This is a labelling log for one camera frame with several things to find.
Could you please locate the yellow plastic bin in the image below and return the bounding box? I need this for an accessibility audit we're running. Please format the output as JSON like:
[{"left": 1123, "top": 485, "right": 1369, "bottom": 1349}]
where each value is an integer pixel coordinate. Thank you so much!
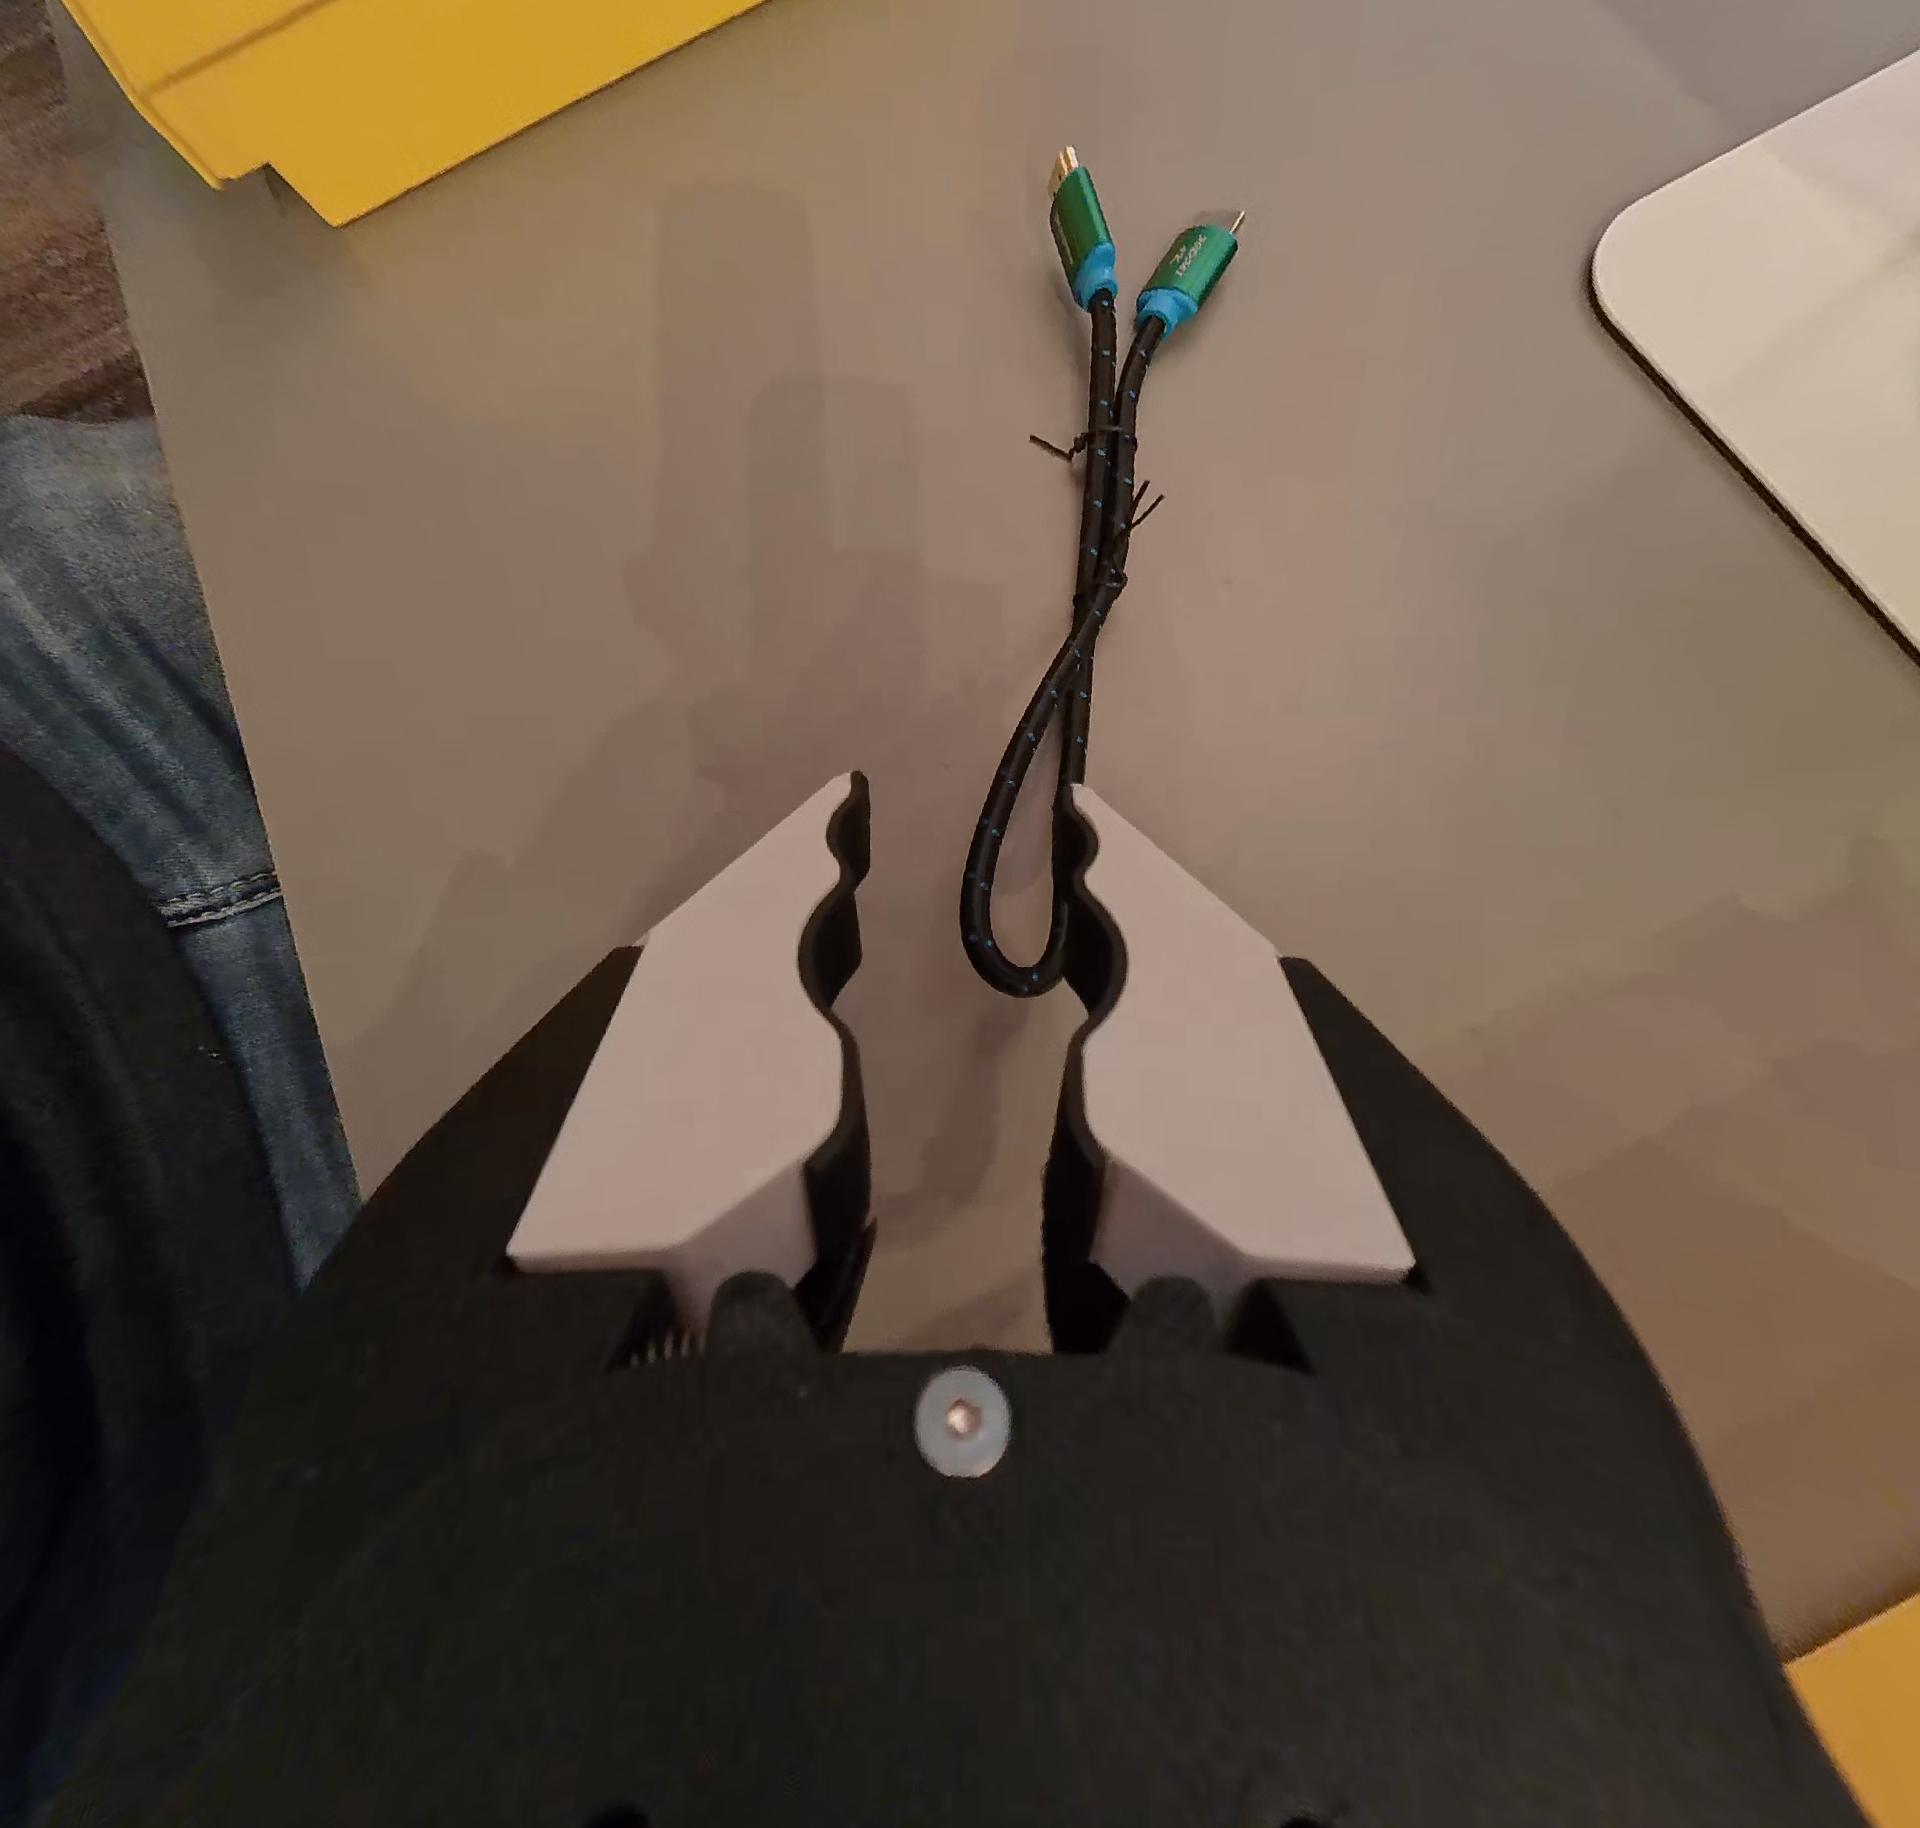
[
  {"left": 1782, "top": 1589, "right": 1920, "bottom": 1828},
  {"left": 0, "top": 0, "right": 939, "bottom": 232}
]

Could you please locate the person's blue jeans leg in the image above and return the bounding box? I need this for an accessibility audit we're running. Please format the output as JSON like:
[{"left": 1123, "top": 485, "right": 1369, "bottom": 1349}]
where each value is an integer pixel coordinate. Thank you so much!
[{"left": 0, "top": 413, "right": 368, "bottom": 1296}]

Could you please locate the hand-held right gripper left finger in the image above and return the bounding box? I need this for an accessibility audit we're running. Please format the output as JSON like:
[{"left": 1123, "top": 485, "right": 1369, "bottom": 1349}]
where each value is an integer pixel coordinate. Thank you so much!
[{"left": 502, "top": 776, "right": 875, "bottom": 1350}]

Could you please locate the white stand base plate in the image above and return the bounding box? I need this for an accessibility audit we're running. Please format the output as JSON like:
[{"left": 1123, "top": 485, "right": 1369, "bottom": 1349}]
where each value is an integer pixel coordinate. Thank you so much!
[{"left": 1588, "top": 46, "right": 1920, "bottom": 660}]

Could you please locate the black braided hdmi cable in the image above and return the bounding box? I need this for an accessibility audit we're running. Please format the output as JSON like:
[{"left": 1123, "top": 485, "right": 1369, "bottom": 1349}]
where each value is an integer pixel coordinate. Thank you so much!
[{"left": 958, "top": 144, "right": 1260, "bottom": 999}]

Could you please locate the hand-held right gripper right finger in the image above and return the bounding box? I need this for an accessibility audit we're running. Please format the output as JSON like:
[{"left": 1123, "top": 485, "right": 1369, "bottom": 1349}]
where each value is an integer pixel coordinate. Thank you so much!
[{"left": 1041, "top": 783, "right": 1420, "bottom": 1350}]

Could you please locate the thin dark twist tie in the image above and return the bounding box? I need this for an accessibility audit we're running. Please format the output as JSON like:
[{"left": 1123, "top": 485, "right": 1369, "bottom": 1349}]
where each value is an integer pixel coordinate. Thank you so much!
[{"left": 1025, "top": 425, "right": 1179, "bottom": 557}]

